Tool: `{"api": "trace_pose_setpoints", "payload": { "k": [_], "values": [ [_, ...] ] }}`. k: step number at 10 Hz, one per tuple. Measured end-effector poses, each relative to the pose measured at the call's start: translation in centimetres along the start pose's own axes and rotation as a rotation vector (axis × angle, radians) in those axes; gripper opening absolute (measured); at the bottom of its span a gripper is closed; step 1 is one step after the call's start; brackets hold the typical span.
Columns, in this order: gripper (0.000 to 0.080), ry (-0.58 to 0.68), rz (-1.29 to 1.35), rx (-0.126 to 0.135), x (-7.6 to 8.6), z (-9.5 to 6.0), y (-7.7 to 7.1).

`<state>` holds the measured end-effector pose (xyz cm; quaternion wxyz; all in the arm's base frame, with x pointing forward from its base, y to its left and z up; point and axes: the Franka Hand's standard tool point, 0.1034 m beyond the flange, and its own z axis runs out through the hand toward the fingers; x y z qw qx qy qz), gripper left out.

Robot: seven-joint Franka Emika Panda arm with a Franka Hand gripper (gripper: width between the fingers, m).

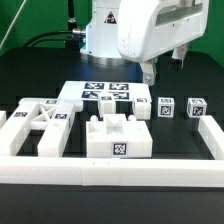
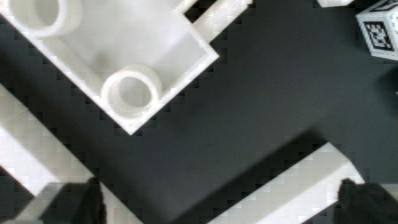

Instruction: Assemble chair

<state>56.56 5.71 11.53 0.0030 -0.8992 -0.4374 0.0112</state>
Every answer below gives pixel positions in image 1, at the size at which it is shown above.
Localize white U-shaped fence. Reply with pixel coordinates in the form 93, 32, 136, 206
0, 110, 224, 188

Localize white chair seat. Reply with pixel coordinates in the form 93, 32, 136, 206
86, 114, 153, 158

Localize black cable with connector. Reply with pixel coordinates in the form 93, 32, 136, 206
23, 28, 88, 48

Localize white chair back frame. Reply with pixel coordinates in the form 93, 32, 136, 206
0, 98, 83, 157

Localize white diagonal rod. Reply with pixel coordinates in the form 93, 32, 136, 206
0, 0, 27, 51

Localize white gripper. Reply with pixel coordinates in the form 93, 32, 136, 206
118, 0, 209, 85

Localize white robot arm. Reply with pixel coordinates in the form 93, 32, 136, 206
80, 0, 209, 86

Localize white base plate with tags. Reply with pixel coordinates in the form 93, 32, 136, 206
58, 81, 152, 102

